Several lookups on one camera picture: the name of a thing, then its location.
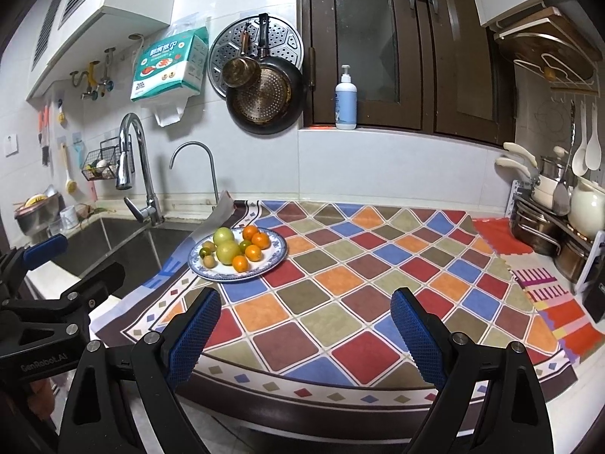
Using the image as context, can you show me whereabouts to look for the wooden cutting board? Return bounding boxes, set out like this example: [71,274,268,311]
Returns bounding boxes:
[494,7,605,95]

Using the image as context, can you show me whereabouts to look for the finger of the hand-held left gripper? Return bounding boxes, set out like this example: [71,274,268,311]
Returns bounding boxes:
[0,265,126,339]
[0,235,68,296]

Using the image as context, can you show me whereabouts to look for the dark wooden window frame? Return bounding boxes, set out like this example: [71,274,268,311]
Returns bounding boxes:
[298,0,516,147]

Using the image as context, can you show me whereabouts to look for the black wire basket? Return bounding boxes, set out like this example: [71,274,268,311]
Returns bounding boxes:
[80,137,121,181]

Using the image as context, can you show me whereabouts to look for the thin gooseneck faucet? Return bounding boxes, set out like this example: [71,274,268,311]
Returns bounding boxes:
[169,141,220,206]

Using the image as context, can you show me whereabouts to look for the blue pump bottle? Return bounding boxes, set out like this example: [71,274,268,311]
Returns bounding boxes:
[335,65,358,131]

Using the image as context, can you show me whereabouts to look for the orange striped mat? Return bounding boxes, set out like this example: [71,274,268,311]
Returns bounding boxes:
[473,216,605,365]

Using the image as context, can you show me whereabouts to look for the red handled utensil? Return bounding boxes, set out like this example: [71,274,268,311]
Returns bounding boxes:
[39,106,51,166]

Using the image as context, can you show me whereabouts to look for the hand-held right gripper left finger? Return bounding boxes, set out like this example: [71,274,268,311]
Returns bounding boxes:
[57,288,222,454]

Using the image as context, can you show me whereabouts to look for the colourful checkered mat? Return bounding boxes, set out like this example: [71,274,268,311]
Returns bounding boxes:
[89,199,581,436]

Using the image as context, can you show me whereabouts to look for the white plastic sheet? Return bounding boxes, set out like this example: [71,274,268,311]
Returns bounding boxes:
[139,190,234,291]

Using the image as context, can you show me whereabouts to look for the paper towel pack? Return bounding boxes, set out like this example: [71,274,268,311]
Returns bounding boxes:
[130,26,209,128]

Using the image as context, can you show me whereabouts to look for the white ladle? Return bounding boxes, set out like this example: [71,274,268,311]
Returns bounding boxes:
[585,104,603,171]
[572,101,589,177]

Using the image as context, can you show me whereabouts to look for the yellow dish brush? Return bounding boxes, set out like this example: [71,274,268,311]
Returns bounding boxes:
[59,144,77,194]

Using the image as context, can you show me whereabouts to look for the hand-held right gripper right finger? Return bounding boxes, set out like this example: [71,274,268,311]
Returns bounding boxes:
[390,288,554,454]

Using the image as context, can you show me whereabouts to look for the stainless steel pot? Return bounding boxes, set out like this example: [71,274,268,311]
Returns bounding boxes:
[510,201,566,256]

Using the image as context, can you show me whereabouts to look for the stainless steel sink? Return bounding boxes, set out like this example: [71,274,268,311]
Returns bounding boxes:
[28,218,218,303]

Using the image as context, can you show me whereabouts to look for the black box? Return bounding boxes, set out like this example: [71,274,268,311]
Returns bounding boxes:
[581,279,605,325]

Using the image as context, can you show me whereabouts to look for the stainless steel bowl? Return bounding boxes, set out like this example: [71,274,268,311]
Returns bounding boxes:
[14,189,62,237]

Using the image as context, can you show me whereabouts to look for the white pot rack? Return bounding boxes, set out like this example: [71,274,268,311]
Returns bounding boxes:
[506,180,605,294]

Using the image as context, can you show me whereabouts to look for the blue patterned white plate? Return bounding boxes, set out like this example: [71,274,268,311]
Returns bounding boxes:
[188,227,289,283]

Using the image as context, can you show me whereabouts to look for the white ceramic pot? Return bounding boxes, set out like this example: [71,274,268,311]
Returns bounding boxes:
[567,180,605,242]

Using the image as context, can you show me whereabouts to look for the perforated metal steamer plate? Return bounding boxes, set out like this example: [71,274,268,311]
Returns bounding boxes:
[208,16,303,100]

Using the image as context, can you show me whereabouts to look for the metal spatula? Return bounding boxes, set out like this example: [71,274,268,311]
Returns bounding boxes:
[552,99,578,217]

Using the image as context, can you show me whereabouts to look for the brass wall taps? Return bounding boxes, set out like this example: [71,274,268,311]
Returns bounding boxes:
[70,47,116,101]

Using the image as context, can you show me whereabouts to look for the black frying pan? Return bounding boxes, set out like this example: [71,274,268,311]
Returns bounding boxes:
[226,13,306,135]

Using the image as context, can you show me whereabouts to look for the chrome pull-down faucet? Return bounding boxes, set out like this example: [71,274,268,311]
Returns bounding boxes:
[116,112,165,227]

